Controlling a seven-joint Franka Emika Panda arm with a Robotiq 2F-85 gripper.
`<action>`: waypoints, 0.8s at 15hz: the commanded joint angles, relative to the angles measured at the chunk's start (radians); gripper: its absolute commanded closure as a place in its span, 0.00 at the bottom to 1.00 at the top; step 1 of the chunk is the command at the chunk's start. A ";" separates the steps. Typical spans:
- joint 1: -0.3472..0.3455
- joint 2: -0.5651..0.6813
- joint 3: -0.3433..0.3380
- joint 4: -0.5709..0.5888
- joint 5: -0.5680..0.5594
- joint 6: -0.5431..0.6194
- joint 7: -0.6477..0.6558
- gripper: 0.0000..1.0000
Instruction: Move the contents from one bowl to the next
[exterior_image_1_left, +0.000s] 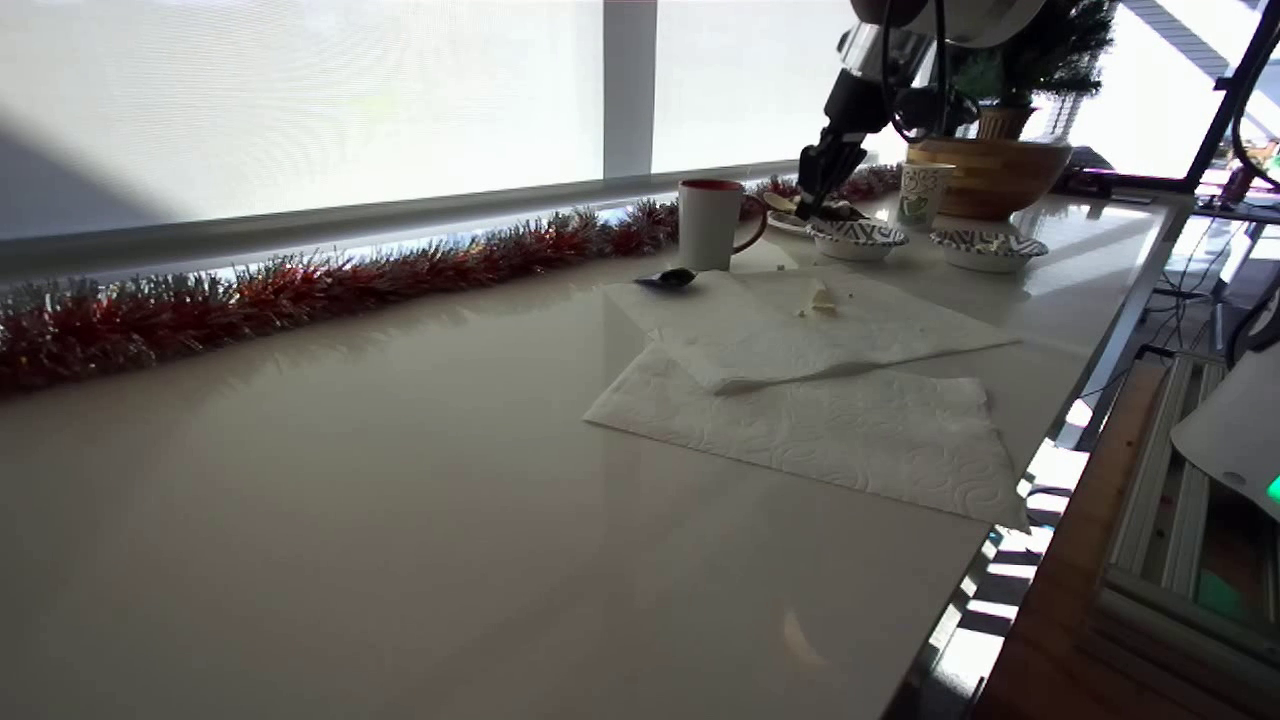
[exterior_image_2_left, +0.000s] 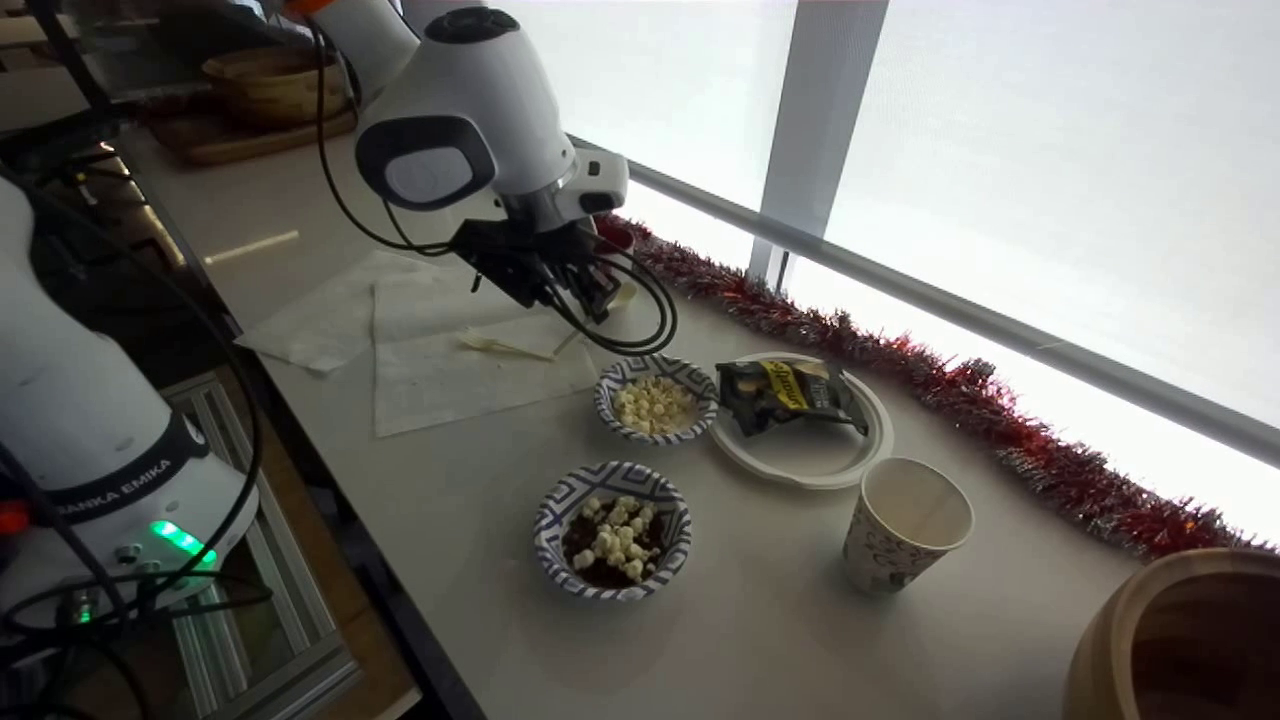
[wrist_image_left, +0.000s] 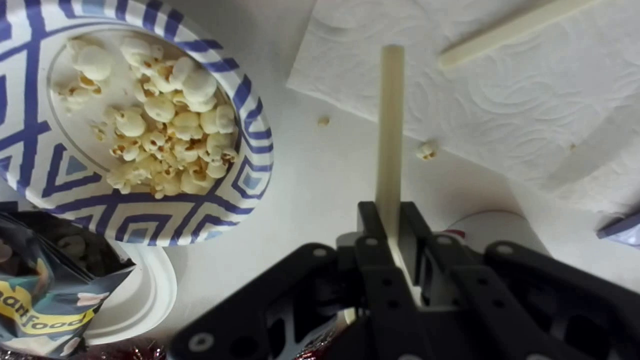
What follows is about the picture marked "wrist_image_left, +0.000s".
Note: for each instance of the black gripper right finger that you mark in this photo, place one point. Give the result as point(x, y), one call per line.
point(520, 306)

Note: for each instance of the white mug red inside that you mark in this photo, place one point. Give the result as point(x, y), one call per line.
point(501, 230)

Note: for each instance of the small dark blue wrapper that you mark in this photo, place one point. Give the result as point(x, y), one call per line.
point(621, 227)

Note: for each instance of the dark snack bag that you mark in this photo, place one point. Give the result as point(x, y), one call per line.
point(47, 292)

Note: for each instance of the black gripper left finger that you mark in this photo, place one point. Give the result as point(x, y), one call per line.
point(320, 313)

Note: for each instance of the cream plastic spoon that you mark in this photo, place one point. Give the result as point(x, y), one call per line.
point(391, 133)

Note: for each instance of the blue patterned paper bowl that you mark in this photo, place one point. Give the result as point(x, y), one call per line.
point(40, 166)

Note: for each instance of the large loose popcorn piece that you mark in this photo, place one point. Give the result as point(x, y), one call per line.
point(426, 150)

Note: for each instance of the white paper towel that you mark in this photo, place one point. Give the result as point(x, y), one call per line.
point(507, 112)

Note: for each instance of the white round plate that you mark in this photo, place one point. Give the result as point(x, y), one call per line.
point(143, 301)

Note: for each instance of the popcorn pile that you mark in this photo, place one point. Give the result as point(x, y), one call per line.
point(173, 126)

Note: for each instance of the small loose popcorn crumb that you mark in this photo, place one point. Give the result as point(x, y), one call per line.
point(325, 121)

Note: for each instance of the cream plastic stick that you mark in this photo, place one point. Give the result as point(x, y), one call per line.
point(507, 32)

